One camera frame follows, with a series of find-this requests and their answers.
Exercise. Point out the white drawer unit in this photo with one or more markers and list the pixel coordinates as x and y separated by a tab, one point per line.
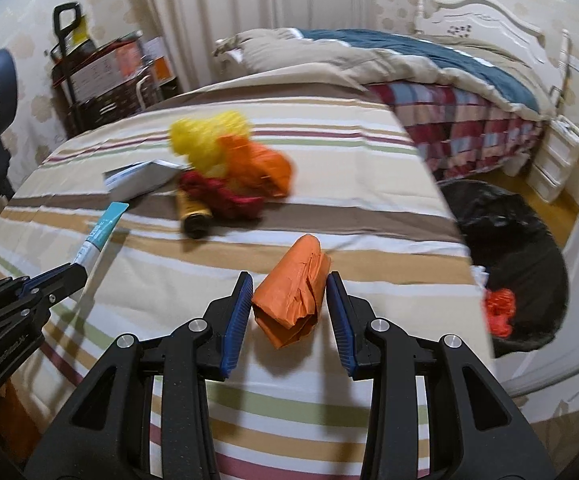
554	160

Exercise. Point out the black trash bag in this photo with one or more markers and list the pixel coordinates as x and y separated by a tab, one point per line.
519	260

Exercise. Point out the plaid bedsheet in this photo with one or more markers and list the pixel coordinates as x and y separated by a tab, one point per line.
469	130

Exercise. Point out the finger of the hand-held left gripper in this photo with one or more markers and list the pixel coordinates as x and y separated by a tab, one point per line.
34	282
64	285

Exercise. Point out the orange white box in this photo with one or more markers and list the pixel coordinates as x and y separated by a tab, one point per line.
159	60

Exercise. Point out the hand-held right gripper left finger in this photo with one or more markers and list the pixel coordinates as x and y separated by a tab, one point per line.
237	320

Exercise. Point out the orange plastic bag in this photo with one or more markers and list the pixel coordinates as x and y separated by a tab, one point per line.
264	165

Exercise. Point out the orange paper bag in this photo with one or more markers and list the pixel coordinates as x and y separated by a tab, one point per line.
289	290

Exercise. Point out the yellow foam net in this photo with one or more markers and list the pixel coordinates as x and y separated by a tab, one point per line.
199	142

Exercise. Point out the gold cylindrical bottle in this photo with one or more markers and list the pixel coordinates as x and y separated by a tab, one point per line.
194	215

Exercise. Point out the cart with boxes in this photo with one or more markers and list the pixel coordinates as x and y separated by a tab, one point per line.
99	70

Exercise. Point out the teal tube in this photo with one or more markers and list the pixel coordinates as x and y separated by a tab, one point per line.
102	232

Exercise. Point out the white wooden bed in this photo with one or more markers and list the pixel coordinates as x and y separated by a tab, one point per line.
484	15

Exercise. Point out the blue beige quilt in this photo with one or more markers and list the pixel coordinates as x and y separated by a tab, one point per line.
394	55

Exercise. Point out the black hand trolley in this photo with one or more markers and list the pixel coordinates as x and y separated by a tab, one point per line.
59	35

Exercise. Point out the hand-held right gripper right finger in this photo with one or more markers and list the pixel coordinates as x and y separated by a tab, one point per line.
342	325

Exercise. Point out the cream curtain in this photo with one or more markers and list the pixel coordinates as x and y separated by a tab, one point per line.
249	10

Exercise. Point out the red foam net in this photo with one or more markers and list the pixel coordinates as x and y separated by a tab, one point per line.
499	307

